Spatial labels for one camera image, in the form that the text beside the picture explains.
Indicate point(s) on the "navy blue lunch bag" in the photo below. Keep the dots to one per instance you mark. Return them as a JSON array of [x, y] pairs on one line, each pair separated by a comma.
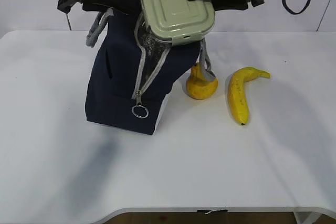
[[133, 74]]

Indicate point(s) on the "green lidded glass container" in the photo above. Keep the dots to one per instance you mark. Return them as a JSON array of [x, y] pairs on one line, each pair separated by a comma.
[[178, 22]]

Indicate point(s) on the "yellow banana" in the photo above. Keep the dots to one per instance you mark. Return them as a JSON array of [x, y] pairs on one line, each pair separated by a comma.
[[236, 92]]

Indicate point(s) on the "white table leg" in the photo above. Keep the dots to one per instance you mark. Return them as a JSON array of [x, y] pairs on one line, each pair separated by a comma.
[[306, 217]]

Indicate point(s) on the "yellow pear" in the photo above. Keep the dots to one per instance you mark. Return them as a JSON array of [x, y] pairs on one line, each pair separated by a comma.
[[197, 86]]

